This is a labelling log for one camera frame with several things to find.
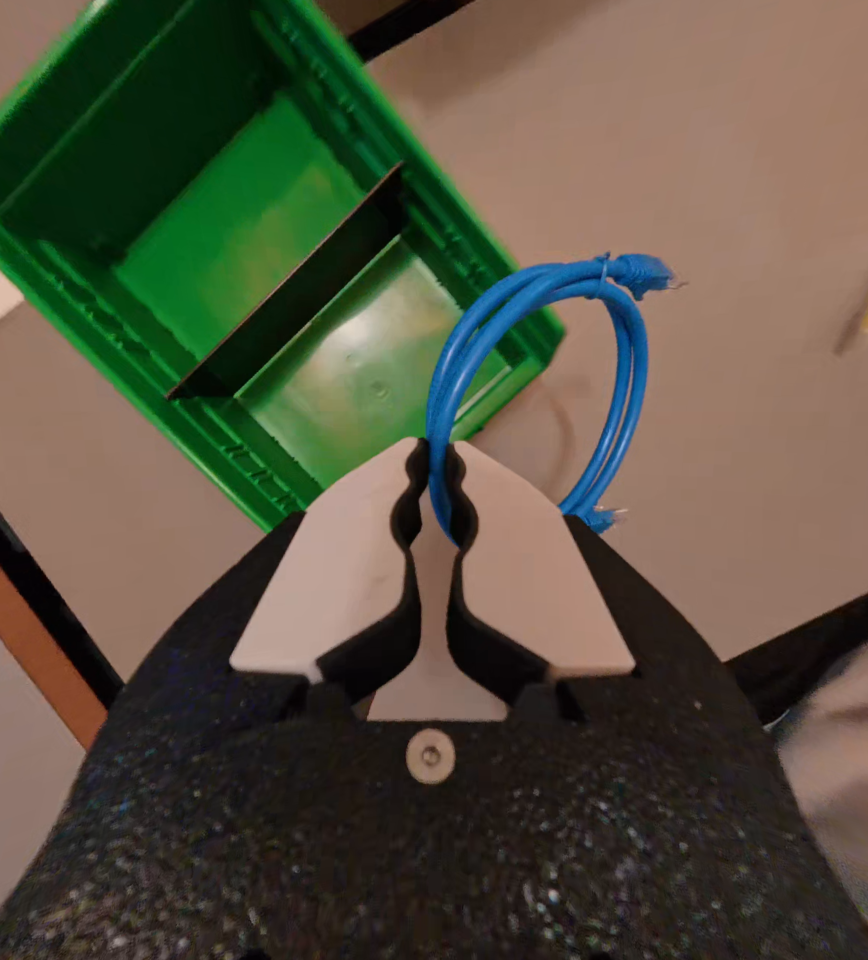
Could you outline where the dark cloth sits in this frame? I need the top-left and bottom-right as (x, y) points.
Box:
(726, 573), (868, 725)

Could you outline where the green plastic bin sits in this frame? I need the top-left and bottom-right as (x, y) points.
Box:
(0, 0), (566, 534)

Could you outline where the blue ethernet cable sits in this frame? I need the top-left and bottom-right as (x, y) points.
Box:
(426, 253), (686, 545)

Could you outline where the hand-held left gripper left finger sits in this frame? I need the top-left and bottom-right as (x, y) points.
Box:
(229, 438), (431, 702)

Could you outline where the black bin divider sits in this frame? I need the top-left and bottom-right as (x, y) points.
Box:
(166, 161), (405, 402)

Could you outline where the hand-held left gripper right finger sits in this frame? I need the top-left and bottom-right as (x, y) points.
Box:
(446, 439), (637, 705)

